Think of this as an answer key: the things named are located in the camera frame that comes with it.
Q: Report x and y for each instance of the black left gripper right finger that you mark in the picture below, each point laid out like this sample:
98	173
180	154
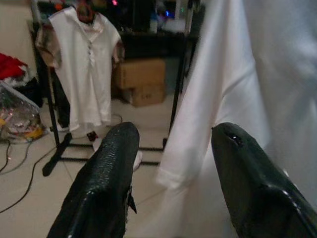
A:
252	186

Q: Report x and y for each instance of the black clothes rack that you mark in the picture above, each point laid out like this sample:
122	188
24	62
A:
55	158

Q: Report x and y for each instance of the beige plaid garment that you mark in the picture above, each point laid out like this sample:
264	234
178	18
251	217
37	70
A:
47	49

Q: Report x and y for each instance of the white printed T-shirt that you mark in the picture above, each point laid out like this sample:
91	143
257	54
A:
235	86

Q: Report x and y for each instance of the large cardboard box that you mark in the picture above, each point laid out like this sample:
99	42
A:
140	72

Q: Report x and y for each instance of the low printed cardboard box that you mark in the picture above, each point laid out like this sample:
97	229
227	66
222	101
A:
148	95

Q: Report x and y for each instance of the white object on floor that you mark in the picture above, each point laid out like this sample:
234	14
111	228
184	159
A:
138	161

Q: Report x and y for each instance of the clear plastic bag with items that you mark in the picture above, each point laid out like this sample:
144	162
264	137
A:
17	116

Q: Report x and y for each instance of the black hanging trousers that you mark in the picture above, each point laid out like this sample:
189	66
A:
62	104

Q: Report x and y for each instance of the white polo shirt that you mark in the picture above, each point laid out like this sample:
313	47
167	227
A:
84	74

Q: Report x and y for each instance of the small red black object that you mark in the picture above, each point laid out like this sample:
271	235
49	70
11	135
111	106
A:
91	136

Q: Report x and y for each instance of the red cloth pile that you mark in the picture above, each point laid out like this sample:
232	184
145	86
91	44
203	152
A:
10	67

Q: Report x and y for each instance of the dark desk with electronics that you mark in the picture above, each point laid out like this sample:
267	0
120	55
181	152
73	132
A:
148	47

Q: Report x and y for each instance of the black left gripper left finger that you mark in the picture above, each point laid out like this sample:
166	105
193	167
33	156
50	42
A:
104	178

